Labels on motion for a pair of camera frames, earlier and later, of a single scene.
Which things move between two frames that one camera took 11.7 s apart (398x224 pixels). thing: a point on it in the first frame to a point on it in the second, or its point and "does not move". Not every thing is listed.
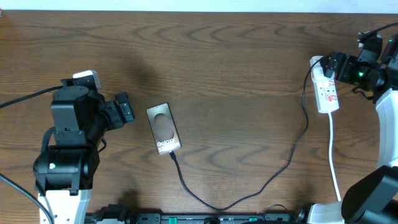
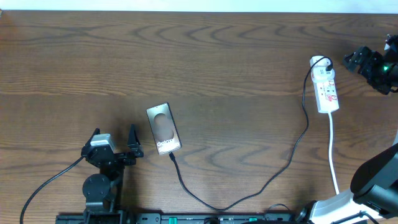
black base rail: (158, 218) does not move
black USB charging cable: (278, 170) does not move
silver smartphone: (164, 130) does not move
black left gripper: (111, 107) to (134, 149)
